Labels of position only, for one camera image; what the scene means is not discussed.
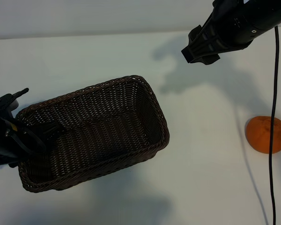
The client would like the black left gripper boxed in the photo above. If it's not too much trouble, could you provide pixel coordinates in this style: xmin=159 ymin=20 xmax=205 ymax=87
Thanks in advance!
xmin=0 ymin=93 xmax=67 ymax=168

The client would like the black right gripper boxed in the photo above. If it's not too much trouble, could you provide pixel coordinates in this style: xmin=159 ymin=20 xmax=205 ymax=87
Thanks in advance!
xmin=181 ymin=0 xmax=255 ymax=65

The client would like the dark brown wicker basket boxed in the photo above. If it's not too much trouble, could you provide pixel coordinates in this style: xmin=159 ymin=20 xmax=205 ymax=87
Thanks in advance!
xmin=15 ymin=75 xmax=170 ymax=193

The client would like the orange fruit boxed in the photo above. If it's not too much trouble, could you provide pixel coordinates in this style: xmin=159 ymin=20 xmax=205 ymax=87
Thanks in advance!
xmin=245 ymin=115 xmax=281 ymax=155

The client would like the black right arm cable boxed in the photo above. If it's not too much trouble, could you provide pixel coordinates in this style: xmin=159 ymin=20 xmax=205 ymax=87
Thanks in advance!
xmin=268 ymin=25 xmax=280 ymax=225

